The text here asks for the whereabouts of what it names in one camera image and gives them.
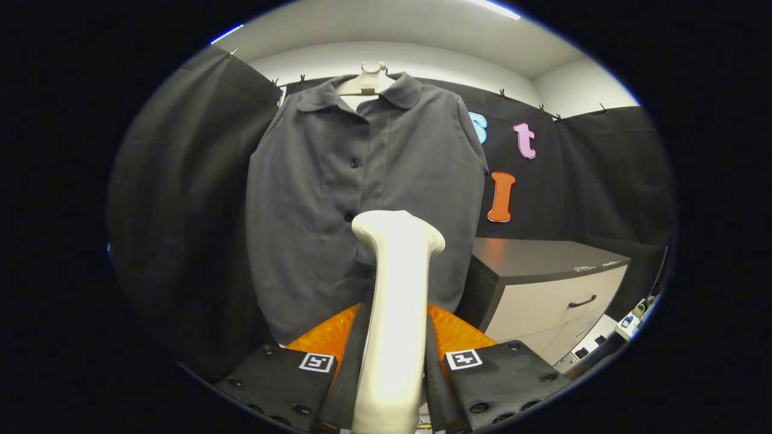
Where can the narrow ceiling light strip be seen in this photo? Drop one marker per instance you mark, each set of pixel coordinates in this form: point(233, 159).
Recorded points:
point(226, 33)

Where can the green tape dispenser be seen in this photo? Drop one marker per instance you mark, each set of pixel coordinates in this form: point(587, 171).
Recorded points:
point(639, 309)

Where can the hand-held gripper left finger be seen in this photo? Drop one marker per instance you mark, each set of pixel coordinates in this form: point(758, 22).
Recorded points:
point(289, 386)

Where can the cream clothes hanger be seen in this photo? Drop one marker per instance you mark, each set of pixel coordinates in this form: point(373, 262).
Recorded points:
point(368, 81)

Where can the black backdrop cloth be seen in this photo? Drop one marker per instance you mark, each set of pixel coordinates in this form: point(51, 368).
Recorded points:
point(181, 211)

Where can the white side table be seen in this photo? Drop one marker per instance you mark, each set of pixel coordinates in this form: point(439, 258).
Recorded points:
point(630, 328)

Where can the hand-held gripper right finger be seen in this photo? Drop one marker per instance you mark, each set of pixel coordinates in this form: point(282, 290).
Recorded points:
point(500, 380)

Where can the row of black clips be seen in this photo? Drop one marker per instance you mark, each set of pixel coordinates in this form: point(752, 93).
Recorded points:
point(502, 93)

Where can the dark grey button shirt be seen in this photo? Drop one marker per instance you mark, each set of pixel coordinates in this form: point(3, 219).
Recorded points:
point(313, 211)

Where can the small blue bottle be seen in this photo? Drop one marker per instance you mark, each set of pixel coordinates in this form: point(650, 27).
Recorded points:
point(627, 321)

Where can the grey top beige cabinet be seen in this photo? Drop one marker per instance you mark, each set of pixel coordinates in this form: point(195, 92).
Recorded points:
point(543, 283)

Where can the white garment steamer head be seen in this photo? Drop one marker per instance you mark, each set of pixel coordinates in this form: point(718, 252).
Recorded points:
point(395, 325)

